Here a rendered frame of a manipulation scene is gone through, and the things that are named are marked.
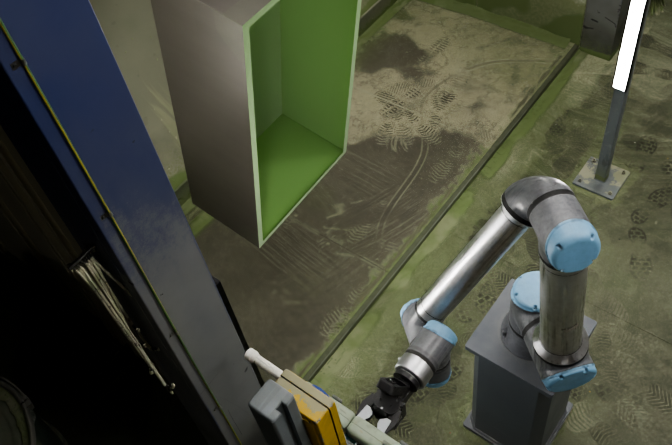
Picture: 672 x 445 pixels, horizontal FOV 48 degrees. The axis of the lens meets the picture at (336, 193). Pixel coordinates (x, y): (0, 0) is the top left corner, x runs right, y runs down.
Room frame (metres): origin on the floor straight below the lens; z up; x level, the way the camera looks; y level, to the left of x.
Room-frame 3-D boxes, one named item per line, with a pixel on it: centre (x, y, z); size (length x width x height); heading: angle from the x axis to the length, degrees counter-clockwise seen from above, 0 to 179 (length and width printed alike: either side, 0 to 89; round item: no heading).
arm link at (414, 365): (0.86, -0.11, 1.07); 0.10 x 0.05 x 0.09; 44
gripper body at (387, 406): (0.80, -0.05, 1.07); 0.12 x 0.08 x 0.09; 134
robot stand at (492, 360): (1.12, -0.53, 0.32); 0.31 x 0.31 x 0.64; 44
